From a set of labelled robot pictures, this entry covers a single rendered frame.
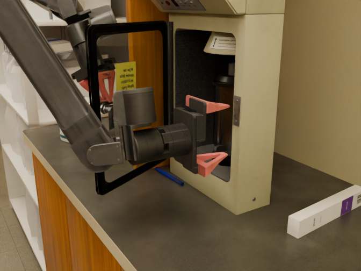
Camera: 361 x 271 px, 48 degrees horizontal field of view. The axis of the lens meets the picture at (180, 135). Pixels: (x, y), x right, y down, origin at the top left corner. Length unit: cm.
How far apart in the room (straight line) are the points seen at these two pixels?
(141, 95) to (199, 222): 42
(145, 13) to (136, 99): 55
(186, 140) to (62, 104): 21
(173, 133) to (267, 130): 35
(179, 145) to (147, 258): 27
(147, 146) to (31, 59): 22
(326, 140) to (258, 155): 38
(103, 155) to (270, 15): 49
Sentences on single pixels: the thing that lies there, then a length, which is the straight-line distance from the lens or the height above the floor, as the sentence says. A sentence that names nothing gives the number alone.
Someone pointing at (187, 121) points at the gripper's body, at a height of 124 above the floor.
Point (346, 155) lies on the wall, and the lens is 129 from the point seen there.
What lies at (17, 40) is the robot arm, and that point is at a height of 138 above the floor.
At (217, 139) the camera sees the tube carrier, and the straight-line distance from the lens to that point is 108.
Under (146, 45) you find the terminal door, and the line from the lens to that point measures 105.
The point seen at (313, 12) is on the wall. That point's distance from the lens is 132.
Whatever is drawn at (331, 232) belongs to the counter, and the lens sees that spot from 100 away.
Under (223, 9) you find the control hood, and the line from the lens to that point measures 89.
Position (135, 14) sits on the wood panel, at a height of 140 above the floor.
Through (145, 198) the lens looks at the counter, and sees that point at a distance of 109.
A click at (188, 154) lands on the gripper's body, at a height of 118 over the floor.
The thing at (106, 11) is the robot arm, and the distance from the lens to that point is 104.
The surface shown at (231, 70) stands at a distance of 106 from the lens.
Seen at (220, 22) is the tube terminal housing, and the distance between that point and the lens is 95.
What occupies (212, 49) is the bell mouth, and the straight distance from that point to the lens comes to 100.
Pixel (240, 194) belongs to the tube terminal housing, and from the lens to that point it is 99.
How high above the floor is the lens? 143
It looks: 18 degrees down
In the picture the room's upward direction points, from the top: straight up
